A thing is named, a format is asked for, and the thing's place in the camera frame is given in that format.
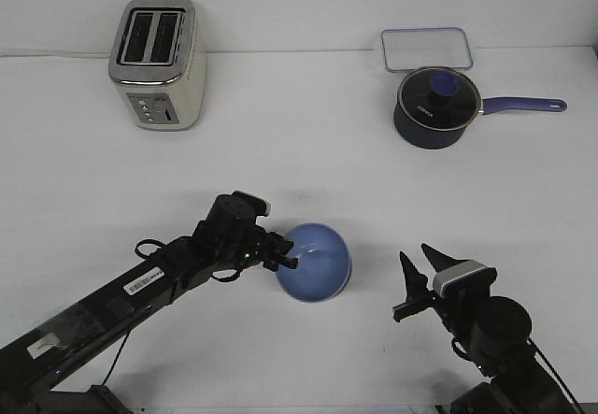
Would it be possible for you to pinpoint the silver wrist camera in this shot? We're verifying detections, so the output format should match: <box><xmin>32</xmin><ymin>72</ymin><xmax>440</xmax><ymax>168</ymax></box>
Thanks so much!
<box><xmin>433</xmin><ymin>260</ymin><xmax>497</xmax><ymax>299</ymax></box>
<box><xmin>233</xmin><ymin>191</ymin><xmax>271</xmax><ymax>217</ymax></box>

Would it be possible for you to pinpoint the blue bowl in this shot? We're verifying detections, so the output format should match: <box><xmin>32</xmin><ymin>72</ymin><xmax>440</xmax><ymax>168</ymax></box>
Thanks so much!
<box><xmin>276</xmin><ymin>222</ymin><xmax>352</xmax><ymax>303</ymax></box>

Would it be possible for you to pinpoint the silver two-slot toaster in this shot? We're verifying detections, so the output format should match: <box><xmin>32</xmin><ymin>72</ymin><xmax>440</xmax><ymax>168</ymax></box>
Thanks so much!
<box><xmin>108</xmin><ymin>0</ymin><xmax>206</xmax><ymax>132</ymax></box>

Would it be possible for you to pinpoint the glass pot lid blue knob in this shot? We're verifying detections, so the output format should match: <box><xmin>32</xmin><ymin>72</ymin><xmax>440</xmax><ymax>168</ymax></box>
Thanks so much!
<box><xmin>397</xmin><ymin>66</ymin><xmax>482</xmax><ymax>132</ymax></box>

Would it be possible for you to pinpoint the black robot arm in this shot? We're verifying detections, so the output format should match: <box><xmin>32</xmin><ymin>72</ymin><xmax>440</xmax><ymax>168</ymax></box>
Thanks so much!
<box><xmin>1</xmin><ymin>191</ymin><xmax>298</xmax><ymax>413</ymax></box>
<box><xmin>392</xmin><ymin>244</ymin><xmax>583</xmax><ymax>413</ymax></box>

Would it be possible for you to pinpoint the white toaster power cable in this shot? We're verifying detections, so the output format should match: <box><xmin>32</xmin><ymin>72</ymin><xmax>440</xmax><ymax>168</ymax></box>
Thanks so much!
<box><xmin>0</xmin><ymin>48</ymin><xmax>113</xmax><ymax>60</ymax></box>

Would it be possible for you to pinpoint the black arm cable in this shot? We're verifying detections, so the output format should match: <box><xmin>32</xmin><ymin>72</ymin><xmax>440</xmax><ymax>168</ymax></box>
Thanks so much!
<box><xmin>530</xmin><ymin>338</ymin><xmax>585</xmax><ymax>414</ymax></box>
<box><xmin>100</xmin><ymin>238</ymin><xmax>242</xmax><ymax>387</ymax></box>

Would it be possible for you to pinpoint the clear blue-rimmed container lid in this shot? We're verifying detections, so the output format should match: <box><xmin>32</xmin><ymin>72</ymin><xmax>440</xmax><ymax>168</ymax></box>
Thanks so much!
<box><xmin>380</xmin><ymin>27</ymin><xmax>474</xmax><ymax>73</ymax></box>

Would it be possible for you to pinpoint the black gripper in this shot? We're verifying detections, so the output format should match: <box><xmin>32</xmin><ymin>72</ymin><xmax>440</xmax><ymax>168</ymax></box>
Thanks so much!
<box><xmin>192</xmin><ymin>193</ymin><xmax>298</xmax><ymax>272</ymax></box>
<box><xmin>392</xmin><ymin>243</ymin><xmax>467</xmax><ymax>339</ymax></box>

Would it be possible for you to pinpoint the dark blue saucepan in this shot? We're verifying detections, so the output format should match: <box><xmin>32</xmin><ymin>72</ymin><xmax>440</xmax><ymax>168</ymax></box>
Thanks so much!
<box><xmin>393</xmin><ymin>96</ymin><xmax>567</xmax><ymax>150</ymax></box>

